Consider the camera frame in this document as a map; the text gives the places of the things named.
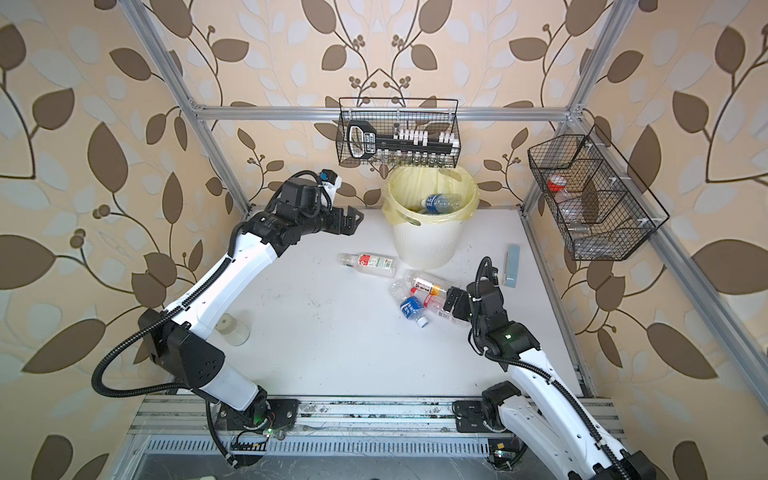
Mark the clear bottle green red neck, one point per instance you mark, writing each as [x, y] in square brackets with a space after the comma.
[370, 264]

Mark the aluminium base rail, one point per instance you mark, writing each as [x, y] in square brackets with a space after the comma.
[326, 438]

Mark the yellow bin liner bag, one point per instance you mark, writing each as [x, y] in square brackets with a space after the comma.
[408, 187]

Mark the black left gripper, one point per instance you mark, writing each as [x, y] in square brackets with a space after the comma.
[349, 224]

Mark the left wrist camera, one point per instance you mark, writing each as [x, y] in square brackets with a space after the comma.
[309, 191]

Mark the red capped item in basket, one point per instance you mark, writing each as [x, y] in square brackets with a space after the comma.
[556, 183]

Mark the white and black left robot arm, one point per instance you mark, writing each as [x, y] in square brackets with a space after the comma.
[177, 337]

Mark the black rack of white vials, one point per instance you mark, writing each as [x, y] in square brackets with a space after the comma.
[365, 142]

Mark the white ribbed waste bin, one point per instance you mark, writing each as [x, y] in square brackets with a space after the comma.
[426, 241]

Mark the black wire basket wall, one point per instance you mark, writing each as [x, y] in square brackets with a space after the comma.
[603, 213]
[432, 113]

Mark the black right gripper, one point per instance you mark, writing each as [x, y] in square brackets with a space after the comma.
[459, 309]

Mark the black wire basket back wall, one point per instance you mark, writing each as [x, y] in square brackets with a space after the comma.
[432, 113]

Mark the water bottle blue label white cap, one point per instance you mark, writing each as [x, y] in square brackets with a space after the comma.
[439, 204]

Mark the black wire basket right wall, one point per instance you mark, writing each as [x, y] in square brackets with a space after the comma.
[603, 213]

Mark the clear bottle red cap red print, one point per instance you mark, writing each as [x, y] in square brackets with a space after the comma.
[434, 304]

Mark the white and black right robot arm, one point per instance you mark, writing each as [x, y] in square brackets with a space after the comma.
[532, 402]

